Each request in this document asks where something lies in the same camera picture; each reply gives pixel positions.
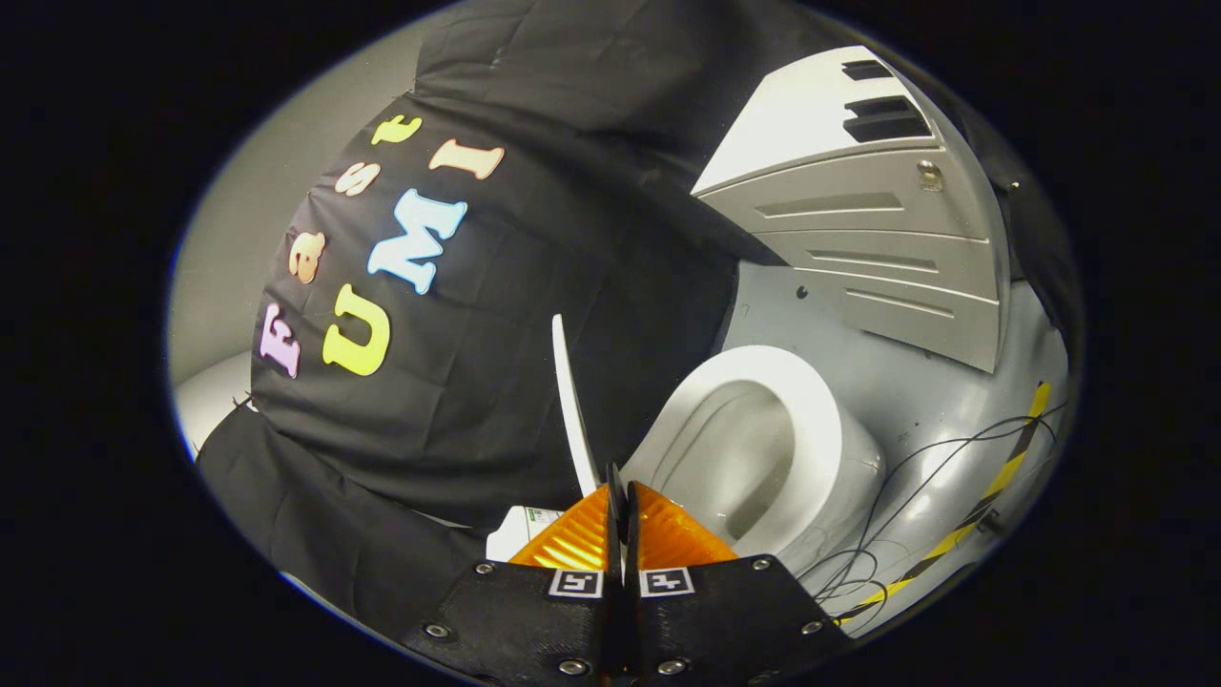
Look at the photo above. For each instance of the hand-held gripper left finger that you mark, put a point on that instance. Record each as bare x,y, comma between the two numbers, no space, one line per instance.
534,620

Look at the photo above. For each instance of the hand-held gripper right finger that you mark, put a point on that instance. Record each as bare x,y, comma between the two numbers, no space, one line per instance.
725,615

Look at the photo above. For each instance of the white toilet lid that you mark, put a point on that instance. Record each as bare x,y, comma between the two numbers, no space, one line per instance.
570,401

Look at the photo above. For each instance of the white toilet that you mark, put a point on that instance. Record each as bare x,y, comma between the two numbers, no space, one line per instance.
820,429

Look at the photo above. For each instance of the black backdrop cloth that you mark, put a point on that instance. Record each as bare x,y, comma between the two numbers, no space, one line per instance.
496,334

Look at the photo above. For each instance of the yellow black striped tape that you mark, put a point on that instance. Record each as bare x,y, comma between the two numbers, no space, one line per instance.
1011,458

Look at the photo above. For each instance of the white drawer cabinet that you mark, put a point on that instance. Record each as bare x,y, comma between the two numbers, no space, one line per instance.
858,219

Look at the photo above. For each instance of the black block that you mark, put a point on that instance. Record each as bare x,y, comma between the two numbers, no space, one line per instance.
866,70
887,122

